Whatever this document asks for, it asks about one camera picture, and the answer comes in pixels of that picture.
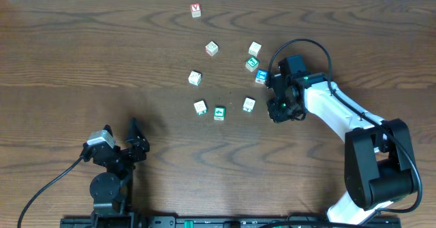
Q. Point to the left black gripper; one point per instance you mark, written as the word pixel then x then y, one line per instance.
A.
pixel 128 155

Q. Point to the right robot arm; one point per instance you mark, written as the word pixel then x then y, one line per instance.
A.
pixel 380 168

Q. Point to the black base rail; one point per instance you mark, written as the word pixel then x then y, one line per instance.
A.
pixel 173 222

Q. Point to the wooden block patterned top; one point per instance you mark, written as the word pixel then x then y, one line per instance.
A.
pixel 195 78

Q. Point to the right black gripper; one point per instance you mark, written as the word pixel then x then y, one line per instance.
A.
pixel 276 114

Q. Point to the red V letter block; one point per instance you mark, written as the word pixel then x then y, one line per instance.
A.
pixel 196 10

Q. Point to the green J letter block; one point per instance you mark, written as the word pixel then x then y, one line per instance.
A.
pixel 252 64

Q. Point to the plain wooden block upper right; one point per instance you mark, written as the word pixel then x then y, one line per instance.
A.
pixel 254 49

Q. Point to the green number 4 block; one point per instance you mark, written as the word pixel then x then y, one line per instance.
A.
pixel 219 113

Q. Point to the blue letter block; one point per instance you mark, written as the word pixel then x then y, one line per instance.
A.
pixel 261 76

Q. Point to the wooden block green side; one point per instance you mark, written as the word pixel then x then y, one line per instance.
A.
pixel 200 107

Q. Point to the wooden block red side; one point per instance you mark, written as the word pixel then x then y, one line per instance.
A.
pixel 211 48

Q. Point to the wooden block teal side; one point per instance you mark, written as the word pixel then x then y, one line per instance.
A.
pixel 248 105

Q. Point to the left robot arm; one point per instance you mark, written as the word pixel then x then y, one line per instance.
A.
pixel 112 189

